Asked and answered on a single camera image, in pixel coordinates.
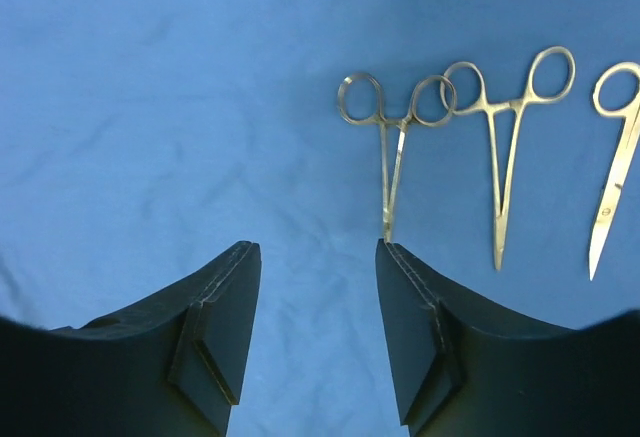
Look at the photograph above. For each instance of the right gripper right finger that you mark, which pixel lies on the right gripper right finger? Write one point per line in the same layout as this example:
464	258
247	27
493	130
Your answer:
463	365

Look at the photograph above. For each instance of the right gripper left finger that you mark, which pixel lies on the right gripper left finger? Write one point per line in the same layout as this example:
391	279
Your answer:
171	364

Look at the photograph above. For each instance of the blue surgical wrap cloth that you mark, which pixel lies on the blue surgical wrap cloth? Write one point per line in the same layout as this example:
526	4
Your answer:
140	138

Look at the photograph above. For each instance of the steel scissors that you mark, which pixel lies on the steel scissors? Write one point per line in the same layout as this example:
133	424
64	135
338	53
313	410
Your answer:
621	163

